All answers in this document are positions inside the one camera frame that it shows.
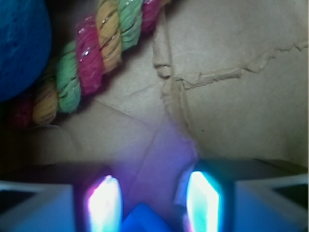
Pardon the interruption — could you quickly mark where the blue ball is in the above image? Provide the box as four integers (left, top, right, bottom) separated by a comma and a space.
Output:
0, 0, 52, 102

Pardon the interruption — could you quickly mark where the multicolour twisted rope toy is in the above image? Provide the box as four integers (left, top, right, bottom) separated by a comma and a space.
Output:
8, 0, 166, 130

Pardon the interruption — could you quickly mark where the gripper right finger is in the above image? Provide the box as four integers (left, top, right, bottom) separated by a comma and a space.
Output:
176, 159, 309, 232

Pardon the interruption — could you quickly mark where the brown paper bag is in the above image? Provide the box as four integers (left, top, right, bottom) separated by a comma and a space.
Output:
28, 0, 309, 184

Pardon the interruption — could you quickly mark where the blue block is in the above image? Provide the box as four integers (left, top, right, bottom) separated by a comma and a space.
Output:
120, 203, 173, 232

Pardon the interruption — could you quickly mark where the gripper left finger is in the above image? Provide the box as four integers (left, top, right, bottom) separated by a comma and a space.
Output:
0, 164, 123, 232

